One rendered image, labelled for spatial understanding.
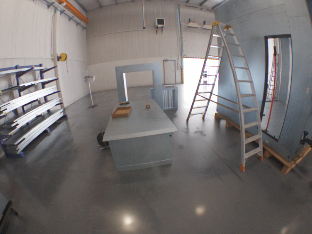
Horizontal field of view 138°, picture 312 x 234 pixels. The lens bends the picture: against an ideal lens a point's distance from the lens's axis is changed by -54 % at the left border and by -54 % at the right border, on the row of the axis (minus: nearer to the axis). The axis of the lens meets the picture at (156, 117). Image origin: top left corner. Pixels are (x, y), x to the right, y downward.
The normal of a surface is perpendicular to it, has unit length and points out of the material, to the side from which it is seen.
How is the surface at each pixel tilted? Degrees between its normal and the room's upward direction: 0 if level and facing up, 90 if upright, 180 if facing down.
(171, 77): 90
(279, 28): 90
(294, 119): 90
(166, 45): 90
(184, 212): 0
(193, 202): 0
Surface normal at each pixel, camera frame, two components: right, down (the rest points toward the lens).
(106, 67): 0.14, 0.36
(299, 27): -0.99, 0.11
